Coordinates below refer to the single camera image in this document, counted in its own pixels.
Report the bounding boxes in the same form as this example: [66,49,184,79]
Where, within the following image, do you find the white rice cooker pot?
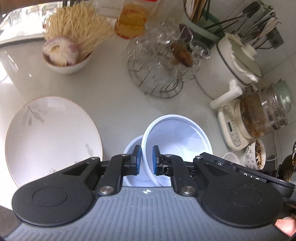
[196,33,262,99]

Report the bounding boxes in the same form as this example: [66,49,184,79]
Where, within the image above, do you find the purple onion half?
[42,37,79,66]

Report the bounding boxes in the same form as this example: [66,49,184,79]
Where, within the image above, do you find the bundle of dry noodles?
[44,1,114,62]

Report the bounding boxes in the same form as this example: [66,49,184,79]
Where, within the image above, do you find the ceramic bowl with food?
[42,51,93,75]

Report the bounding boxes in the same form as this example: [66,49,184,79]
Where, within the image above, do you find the person's hand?
[275,216,296,237]

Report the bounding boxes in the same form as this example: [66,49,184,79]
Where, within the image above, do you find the green utensil holder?
[181,1,224,49]

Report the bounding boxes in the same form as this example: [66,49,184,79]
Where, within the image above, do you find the glass electric kettle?
[210,79,295,151]

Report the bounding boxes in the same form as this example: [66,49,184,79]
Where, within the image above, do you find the white bowl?
[123,135,156,188]
[141,114,213,187]

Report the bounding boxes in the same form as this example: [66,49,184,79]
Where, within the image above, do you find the white floral plate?
[5,96,103,187]

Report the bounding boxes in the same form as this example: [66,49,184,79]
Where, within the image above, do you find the garlic cloves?
[49,46,67,67]

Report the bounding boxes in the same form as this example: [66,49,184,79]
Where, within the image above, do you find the amber oil bottle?
[114,0,160,39]

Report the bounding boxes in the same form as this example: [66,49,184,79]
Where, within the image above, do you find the small patterned cup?
[244,139,266,171]

